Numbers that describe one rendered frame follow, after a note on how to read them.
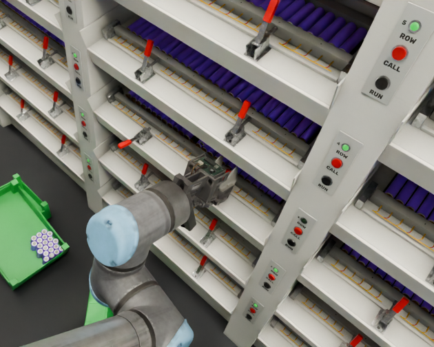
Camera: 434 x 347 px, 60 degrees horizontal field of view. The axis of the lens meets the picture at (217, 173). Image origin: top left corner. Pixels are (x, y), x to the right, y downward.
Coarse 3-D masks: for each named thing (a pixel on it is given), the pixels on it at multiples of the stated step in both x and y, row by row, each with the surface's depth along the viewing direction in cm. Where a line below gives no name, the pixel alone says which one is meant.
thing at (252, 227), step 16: (112, 80) 104; (96, 96) 103; (112, 96) 105; (96, 112) 105; (112, 112) 105; (128, 112) 104; (112, 128) 103; (128, 128) 102; (144, 144) 99; (160, 144) 99; (176, 144) 99; (160, 160) 96; (176, 160) 96; (240, 192) 91; (208, 208) 93; (224, 208) 89; (240, 208) 89; (256, 208) 89; (240, 224) 87; (256, 224) 87; (272, 224) 86; (256, 240) 85
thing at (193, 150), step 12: (120, 96) 104; (132, 108) 102; (156, 120) 100; (168, 132) 98; (168, 144) 98; (180, 144) 97; (192, 144) 96; (240, 180) 90; (252, 192) 88; (252, 204) 88; (264, 204) 88; (276, 204) 86
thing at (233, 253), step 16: (112, 144) 118; (112, 160) 119; (128, 160) 119; (144, 160) 116; (128, 176) 116; (144, 176) 111; (160, 176) 113; (208, 224) 107; (224, 224) 104; (192, 240) 105; (208, 240) 102; (224, 240) 104; (240, 240) 102; (208, 256) 105; (224, 256) 102; (240, 256) 101; (256, 256) 101; (240, 272) 100
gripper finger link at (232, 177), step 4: (236, 168) 81; (232, 172) 80; (236, 172) 82; (228, 176) 81; (232, 176) 82; (236, 176) 86; (228, 180) 81; (232, 180) 83; (220, 184) 79; (224, 184) 80; (228, 184) 82; (232, 184) 83; (220, 188) 80; (224, 188) 81
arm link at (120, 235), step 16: (144, 192) 65; (160, 192) 65; (112, 208) 60; (128, 208) 60; (144, 208) 61; (160, 208) 63; (96, 224) 59; (112, 224) 57; (128, 224) 58; (144, 224) 60; (160, 224) 62; (96, 240) 60; (112, 240) 57; (128, 240) 57; (144, 240) 60; (96, 256) 61; (112, 256) 58; (128, 256) 59; (144, 256) 64
